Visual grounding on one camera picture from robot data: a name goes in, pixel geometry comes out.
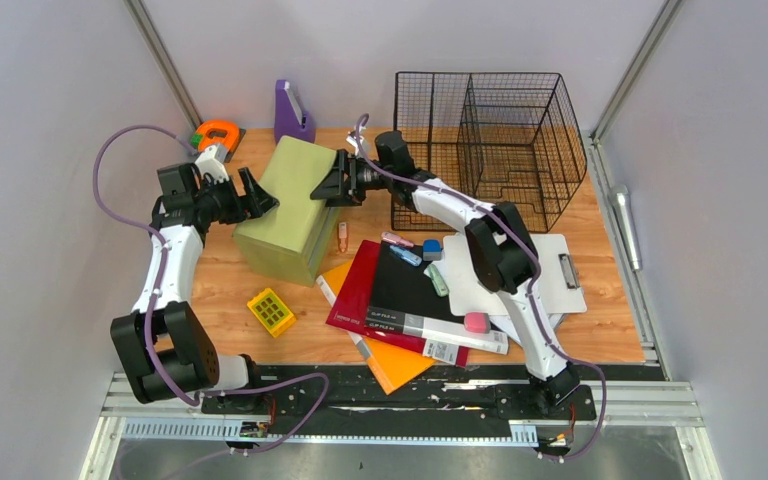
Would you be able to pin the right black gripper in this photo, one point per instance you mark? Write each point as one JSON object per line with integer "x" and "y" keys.
{"x": 335, "y": 189}

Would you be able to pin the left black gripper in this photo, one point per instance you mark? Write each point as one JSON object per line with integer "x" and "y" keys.
{"x": 256, "y": 204}

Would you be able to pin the green drawer cabinet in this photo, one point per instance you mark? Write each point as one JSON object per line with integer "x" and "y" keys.
{"x": 289, "y": 243}

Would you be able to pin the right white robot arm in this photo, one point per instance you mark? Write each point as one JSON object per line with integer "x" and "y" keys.
{"x": 503, "y": 256}

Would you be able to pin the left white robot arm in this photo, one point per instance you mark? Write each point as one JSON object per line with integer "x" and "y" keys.
{"x": 163, "y": 348}

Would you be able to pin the pink highlighter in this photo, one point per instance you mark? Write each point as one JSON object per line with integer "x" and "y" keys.
{"x": 396, "y": 240}

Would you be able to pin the purple tape dispenser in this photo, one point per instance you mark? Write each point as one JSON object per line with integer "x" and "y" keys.
{"x": 291, "y": 119}

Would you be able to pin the orange tape roll holder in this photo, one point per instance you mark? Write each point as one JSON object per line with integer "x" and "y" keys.
{"x": 222, "y": 132}

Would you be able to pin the blue highlighter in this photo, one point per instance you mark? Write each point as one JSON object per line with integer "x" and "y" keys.
{"x": 406, "y": 255}

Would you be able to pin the yellow grid box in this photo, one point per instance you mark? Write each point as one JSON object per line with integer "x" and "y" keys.
{"x": 271, "y": 312}

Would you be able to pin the blue eraser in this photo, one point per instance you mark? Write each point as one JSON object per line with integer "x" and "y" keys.
{"x": 432, "y": 250}

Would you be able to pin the red folder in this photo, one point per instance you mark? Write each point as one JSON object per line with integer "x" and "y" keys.
{"x": 349, "y": 310}

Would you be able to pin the black clip file folder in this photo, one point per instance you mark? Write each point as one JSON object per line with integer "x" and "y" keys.
{"x": 403, "y": 300}

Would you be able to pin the green highlighter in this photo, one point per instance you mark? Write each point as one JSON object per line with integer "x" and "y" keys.
{"x": 439, "y": 285}

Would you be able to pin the orange folder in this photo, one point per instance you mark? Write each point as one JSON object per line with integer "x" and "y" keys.
{"x": 392, "y": 366}

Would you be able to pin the pink eraser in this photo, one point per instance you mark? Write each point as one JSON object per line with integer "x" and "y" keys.
{"x": 477, "y": 323}

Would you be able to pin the papers under clipboard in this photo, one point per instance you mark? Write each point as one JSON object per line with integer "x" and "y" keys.
{"x": 505, "y": 324}

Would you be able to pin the white clipboard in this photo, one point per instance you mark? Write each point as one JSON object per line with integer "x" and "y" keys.
{"x": 467, "y": 295}

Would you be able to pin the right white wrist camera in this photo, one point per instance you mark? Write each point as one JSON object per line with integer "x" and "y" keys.
{"x": 359, "y": 143}

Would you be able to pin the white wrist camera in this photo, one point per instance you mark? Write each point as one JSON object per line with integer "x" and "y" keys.
{"x": 359, "y": 143}
{"x": 210, "y": 164}

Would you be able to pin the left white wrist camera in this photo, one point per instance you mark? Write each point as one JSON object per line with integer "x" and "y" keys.
{"x": 210, "y": 164}

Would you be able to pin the black wire mesh basket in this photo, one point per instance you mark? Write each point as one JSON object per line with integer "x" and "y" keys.
{"x": 495, "y": 136}

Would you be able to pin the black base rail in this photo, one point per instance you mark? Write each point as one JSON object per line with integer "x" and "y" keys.
{"x": 443, "y": 402}

